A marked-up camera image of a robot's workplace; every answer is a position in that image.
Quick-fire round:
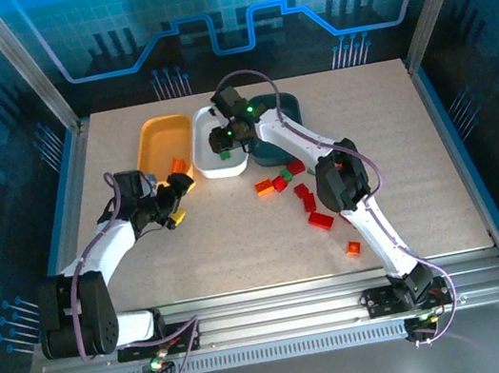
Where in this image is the white plastic container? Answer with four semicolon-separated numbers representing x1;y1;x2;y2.
183;100;252;185

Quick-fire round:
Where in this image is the orange lego brick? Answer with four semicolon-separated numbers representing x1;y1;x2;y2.
344;239;364;258
253;177;277;198
169;155;192;177

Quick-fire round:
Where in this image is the dark teal plastic container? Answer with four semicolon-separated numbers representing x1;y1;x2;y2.
241;88;311;171

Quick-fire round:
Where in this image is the orange plastic container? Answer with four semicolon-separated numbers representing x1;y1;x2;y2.
129;111;204;195

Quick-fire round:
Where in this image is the long red lego brick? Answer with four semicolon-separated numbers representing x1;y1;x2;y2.
307;208;337;235

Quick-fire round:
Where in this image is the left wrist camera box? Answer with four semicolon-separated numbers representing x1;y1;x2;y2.
143;169;161;197

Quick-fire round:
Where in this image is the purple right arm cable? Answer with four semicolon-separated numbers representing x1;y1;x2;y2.
211;42;439;303

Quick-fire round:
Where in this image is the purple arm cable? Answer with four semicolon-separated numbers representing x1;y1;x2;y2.
211;42;439;303
48;164;182;365

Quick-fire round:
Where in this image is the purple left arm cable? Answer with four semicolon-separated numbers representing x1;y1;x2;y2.
48;164;182;365

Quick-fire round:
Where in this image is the blue trimmed table side rail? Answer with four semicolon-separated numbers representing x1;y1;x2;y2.
403;45;499;273
10;117;129;342

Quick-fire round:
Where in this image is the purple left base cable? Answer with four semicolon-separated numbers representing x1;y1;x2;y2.
132;311;210;373

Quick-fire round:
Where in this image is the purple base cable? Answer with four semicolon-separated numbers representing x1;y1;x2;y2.
403;265;472;350
132;311;210;373

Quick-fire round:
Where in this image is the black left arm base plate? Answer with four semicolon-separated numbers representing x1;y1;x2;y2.
113;318;206;365

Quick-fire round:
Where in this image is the aluminium frame rail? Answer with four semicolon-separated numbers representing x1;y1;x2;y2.
25;245;499;373

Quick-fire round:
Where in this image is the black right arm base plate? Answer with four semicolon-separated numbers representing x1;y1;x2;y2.
362;273;455;321

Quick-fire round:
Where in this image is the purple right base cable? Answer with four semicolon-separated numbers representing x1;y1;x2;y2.
403;265;472;350

